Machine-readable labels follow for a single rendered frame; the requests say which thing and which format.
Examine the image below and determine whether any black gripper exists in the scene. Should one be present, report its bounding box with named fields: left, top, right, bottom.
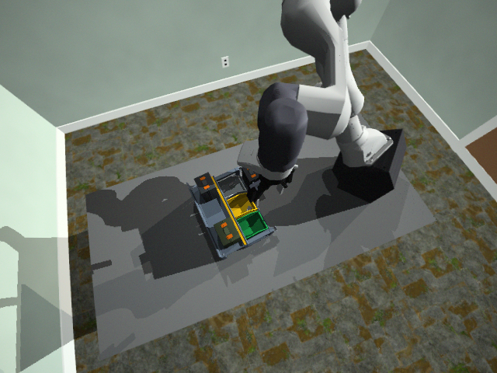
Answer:
left=246, top=169, right=295, bottom=207

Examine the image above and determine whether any grey open bin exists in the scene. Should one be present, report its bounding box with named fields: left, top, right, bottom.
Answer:
left=217, top=176, right=246, bottom=200

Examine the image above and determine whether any yellow open bin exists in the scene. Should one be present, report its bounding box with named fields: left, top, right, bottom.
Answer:
left=227, top=193, right=256, bottom=220

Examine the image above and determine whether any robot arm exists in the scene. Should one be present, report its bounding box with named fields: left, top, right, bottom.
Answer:
left=237, top=0, right=394, bottom=180

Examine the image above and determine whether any green bin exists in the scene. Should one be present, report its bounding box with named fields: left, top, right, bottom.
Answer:
left=237, top=211, right=267, bottom=240

